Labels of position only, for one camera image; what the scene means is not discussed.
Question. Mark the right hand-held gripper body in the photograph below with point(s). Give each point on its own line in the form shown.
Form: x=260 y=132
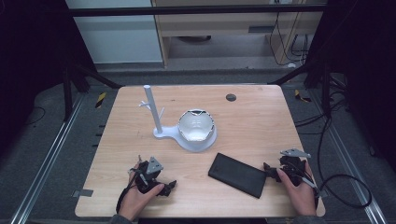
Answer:
x=292 y=168

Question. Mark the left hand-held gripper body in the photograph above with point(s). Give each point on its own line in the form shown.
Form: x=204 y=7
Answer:
x=146 y=182

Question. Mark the black wallet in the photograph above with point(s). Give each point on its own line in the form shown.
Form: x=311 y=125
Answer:
x=238 y=175

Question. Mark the person's left hand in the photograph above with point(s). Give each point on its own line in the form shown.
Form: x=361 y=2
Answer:
x=134 y=203

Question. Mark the person's right hand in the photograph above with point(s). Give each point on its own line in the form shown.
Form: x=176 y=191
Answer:
x=302 y=199

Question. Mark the grey tape strip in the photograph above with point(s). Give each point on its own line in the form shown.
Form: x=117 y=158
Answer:
x=323 y=193
x=82 y=193

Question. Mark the white tree-shaped stand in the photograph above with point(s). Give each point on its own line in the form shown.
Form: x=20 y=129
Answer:
x=155 y=115

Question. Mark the yellow and black tape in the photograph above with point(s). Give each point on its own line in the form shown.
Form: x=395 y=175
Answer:
x=100 y=100
x=301 y=97

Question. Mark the grey round table grommet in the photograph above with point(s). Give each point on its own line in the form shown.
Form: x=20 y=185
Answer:
x=231 y=97

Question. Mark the black metal stand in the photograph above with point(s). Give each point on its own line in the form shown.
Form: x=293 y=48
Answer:
x=67 y=90
x=325 y=90

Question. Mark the white cabinet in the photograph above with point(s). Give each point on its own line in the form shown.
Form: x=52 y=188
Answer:
x=118 y=40

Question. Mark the light wooden desk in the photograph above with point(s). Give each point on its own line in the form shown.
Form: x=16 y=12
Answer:
x=218 y=23

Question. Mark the aluminium floor rail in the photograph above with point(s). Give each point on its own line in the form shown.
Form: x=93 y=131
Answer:
x=46 y=161
x=348 y=155

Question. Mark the black horizontal frame bar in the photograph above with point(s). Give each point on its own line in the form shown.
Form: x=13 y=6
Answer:
x=186 y=10

